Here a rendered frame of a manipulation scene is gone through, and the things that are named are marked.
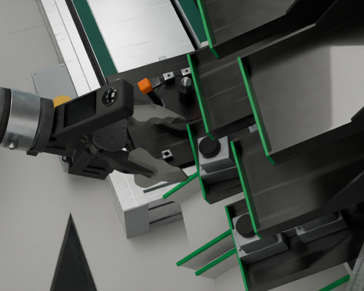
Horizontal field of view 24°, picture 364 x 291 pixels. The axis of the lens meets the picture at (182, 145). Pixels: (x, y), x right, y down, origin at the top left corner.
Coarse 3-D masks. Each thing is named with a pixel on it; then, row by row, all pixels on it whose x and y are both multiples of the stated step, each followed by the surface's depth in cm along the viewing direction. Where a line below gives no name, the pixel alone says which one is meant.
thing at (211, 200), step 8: (200, 120) 124; (192, 128) 126; (200, 128) 126; (248, 128) 122; (192, 136) 124; (200, 136) 125; (232, 136) 123; (240, 136) 122; (192, 144) 123; (200, 184) 119; (208, 184) 121; (216, 184) 120; (224, 184) 120; (232, 184) 119; (240, 184) 117; (208, 192) 120; (216, 192) 117; (224, 192) 118; (232, 192) 118; (240, 192) 118; (208, 200) 119; (216, 200) 119
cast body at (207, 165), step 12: (204, 144) 116; (216, 144) 115; (228, 144) 115; (204, 156) 116; (216, 156) 115; (228, 156) 114; (204, 168) 117; (216, 168) 117; (228, 168) 117; (204, 180) 120; (216, 180) 120
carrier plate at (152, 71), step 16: (160, 64) 162; (176, 64) 162; (112, 80) 160; (128, 80) 160; (144, 96) 158; (128, 128) 154; (160, 128) 154; (144, 144) 152; (160, 144) 152; (176, 144) 152; (176, 160) 150; (192, 160) 150
